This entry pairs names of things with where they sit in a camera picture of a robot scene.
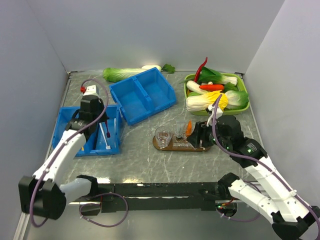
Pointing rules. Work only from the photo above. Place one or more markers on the white radish toy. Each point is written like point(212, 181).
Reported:
point(148, 67)

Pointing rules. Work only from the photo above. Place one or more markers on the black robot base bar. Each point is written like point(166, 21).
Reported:
point(169, 196)

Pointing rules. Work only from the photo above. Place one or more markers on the green vegetable basket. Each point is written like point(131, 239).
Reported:
point(240, 86)

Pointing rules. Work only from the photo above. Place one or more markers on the blue bin with cups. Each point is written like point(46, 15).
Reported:
point(143, 95)

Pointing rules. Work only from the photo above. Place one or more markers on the white toothbrush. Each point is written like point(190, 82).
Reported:
point(107, 147)

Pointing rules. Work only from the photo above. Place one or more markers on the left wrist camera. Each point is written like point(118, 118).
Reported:
point(90, 90)

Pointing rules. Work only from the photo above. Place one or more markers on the green bok choy toy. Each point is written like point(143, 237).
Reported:
point(207, 75)

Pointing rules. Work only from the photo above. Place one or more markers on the green white cabbage toy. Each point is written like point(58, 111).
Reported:
point(237, 100)

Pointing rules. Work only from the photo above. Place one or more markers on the clear faceted plastic cup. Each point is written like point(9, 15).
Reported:
point(163, 136)

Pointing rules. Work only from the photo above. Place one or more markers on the clear plastic tray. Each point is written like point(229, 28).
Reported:
point(179, 142)

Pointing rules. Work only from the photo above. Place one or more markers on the orange toothpaste tube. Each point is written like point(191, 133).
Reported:
point(189, 128)

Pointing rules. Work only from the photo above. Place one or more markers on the green leaf toy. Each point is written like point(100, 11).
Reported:
point(168, 68)

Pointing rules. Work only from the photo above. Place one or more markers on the yellow napa cabbage toy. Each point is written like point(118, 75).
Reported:
point(198, 104)

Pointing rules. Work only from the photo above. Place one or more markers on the orange carrot toy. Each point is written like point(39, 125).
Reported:
point(212, 87)

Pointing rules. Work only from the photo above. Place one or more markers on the green napa cabbage toy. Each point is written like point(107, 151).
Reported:
point(114, 75)

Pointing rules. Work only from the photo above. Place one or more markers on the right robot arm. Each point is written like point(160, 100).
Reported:
point(289, 215)

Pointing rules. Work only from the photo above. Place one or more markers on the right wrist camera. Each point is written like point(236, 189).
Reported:
point(214, 113)

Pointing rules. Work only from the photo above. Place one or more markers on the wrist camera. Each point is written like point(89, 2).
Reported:
point(214, 113)
point(90, 90)

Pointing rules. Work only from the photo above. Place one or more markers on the wooden oval tray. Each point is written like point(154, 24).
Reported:
point(170, 149)

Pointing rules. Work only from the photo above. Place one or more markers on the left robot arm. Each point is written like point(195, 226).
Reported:
point(42, 193)

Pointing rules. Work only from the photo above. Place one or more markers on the red chili pepper toy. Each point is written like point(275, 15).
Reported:
point(199, 70)

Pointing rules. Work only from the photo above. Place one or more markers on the blue bin with toiletries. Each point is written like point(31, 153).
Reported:
point(95, 146)

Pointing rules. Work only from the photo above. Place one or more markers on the red toothbrush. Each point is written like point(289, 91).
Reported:
point(107, 129)

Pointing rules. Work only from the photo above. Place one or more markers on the white corn toy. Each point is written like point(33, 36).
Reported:
point(194, 87)

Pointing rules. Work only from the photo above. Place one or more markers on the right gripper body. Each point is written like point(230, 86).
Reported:
point(225, 142)

